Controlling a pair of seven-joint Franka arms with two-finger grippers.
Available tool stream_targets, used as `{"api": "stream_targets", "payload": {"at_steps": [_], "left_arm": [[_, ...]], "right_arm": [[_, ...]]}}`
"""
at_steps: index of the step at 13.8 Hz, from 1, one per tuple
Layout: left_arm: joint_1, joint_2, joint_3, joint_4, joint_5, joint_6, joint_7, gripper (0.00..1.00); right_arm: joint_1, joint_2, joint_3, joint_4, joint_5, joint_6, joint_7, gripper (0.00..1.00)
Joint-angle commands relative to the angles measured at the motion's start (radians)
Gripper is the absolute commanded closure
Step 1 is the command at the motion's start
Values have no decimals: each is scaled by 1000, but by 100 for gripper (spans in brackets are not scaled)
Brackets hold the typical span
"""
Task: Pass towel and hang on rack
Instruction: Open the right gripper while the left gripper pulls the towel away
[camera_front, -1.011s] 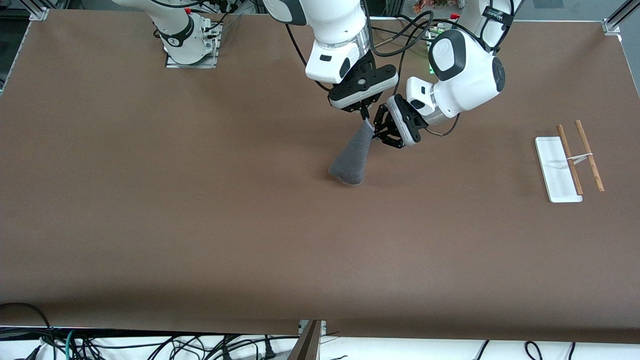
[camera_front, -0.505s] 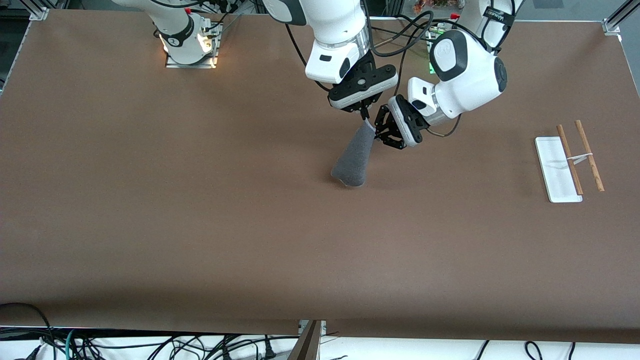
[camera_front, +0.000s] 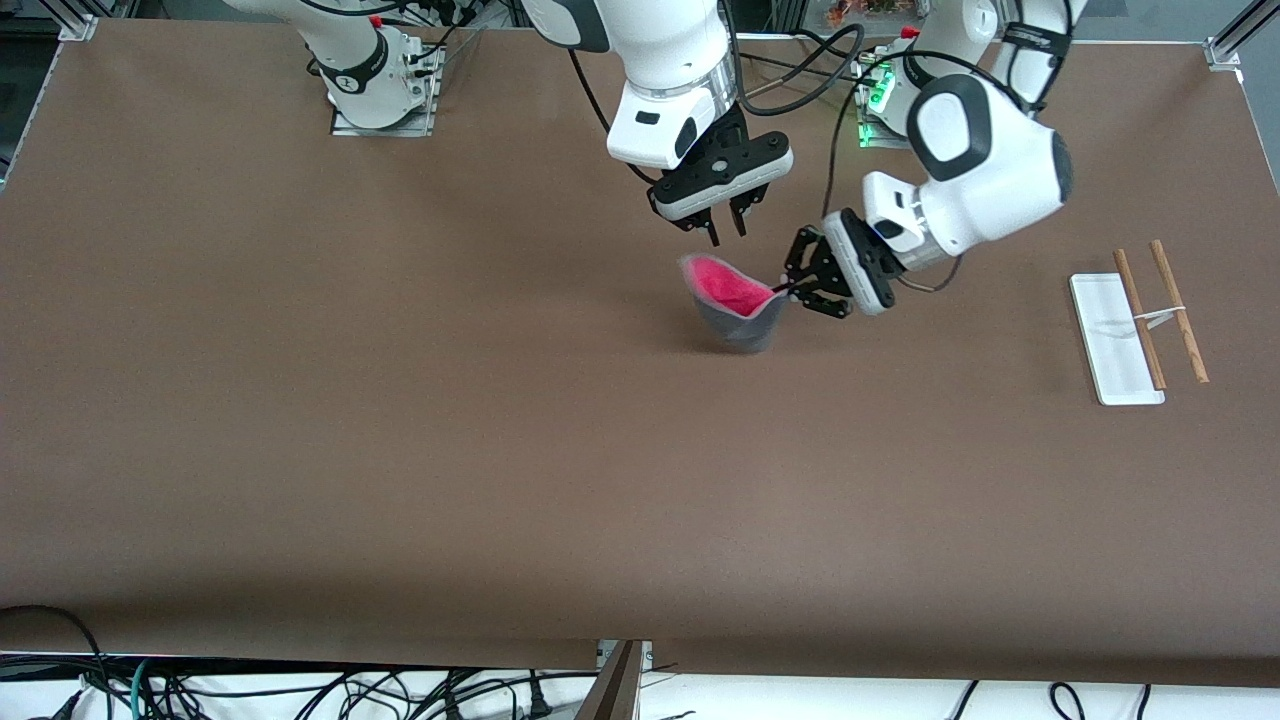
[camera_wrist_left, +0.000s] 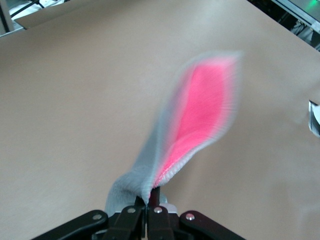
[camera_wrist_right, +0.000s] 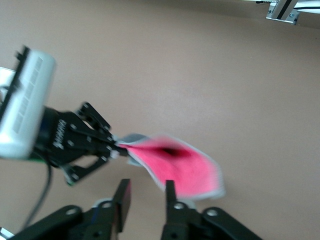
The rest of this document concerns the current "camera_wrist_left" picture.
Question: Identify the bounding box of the black cable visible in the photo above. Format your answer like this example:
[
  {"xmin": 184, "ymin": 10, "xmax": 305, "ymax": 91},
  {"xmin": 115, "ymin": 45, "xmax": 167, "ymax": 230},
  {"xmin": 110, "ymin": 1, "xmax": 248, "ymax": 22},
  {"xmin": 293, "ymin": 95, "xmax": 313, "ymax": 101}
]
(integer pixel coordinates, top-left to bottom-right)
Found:
[{"xmin": 9, "ymin": 0, "xmax": 43, "ymax": 20}]

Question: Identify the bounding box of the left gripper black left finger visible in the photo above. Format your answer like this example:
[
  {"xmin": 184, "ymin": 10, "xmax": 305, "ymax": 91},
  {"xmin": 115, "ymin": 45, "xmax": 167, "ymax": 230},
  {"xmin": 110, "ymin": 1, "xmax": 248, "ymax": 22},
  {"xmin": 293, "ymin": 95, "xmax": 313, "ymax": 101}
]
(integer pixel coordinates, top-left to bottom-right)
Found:
[{"xmin": 32, "ymin": 196, "xmax": 147, "ymax": 240}]

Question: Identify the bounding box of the grey metal frame post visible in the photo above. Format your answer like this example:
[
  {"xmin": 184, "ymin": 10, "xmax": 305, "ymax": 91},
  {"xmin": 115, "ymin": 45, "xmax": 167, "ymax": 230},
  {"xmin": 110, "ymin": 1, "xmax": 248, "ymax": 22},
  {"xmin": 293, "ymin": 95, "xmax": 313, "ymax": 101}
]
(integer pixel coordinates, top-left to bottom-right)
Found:
[{"xmin": 0, "ymin": 0, "xmax": 12, "ymax": 35}]

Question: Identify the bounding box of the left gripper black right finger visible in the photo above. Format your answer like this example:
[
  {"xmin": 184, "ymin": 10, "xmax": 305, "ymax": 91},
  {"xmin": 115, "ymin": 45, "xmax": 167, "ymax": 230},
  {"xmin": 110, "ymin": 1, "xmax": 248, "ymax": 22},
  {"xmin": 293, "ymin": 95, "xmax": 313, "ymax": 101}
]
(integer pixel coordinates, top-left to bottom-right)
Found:
[{"xmin": 146, "ymin": 187, "xmax": 247, "ymax": 240}]

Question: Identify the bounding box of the aluminium frame rail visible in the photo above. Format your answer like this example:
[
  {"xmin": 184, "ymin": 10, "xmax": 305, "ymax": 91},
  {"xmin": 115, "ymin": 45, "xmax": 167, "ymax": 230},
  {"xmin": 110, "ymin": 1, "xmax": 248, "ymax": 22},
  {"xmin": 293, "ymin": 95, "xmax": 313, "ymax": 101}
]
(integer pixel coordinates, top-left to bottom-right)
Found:
[{"xmin": 274, "ymin": 0, "xmax": 320, "ymax": 30}]

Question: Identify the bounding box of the white and wood towel rack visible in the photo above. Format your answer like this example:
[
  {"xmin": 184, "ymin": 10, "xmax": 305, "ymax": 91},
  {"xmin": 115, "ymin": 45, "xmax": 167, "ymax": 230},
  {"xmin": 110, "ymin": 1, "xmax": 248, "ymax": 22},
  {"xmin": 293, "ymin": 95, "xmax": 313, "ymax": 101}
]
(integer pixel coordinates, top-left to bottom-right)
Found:
[{"xmin": 307, "ymin": 99, "xmax": 320, "ymax": 138}]

